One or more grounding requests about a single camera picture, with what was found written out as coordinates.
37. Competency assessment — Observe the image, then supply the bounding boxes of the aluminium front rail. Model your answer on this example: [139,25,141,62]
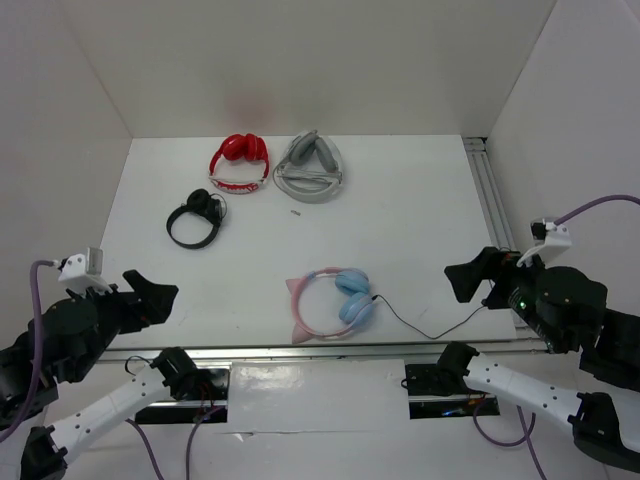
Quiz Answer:
[99,337,551,364]

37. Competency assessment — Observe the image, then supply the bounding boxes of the thin black headphone cable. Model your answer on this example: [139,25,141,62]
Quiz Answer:
[372,293,494,341]

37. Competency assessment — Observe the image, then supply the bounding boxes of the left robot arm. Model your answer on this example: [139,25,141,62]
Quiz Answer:
[1,260,198,479]

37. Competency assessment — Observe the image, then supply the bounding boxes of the pink blue cat-ear headphones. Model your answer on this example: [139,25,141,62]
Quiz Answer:
[285,267,375,344]

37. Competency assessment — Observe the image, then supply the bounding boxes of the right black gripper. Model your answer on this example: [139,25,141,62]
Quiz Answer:
[439,241,564,349]

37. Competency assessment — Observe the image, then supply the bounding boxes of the red headphones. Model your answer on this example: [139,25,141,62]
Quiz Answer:
[208,133,271,195]

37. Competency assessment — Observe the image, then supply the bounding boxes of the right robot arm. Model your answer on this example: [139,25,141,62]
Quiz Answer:
[436,247,639,472]

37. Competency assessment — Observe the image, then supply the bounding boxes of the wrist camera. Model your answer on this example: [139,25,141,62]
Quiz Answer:
[517,217,572,267]
[58,247,112,296]

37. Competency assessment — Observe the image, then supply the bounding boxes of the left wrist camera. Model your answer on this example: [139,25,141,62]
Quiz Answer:
[58,247,112,296]

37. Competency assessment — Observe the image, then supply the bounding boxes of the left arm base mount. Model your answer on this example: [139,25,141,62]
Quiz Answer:
[134,367,230,425]

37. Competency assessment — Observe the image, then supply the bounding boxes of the grey white headphones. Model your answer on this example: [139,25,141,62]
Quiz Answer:
[272,130,345,204]

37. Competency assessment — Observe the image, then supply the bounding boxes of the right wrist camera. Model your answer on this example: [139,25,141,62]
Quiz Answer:
[517,217,572,267]

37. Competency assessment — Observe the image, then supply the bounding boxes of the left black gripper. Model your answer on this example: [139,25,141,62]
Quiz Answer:
[69,267,180,380]

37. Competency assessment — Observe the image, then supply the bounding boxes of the aluminium side rail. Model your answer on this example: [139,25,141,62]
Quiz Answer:
[462,137,531,331]

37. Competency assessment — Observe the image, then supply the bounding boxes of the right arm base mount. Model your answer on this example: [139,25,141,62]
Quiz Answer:
[401,364,500,420]

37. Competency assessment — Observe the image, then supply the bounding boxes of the black headphones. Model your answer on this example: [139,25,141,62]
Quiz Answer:
[165,188,228,250]

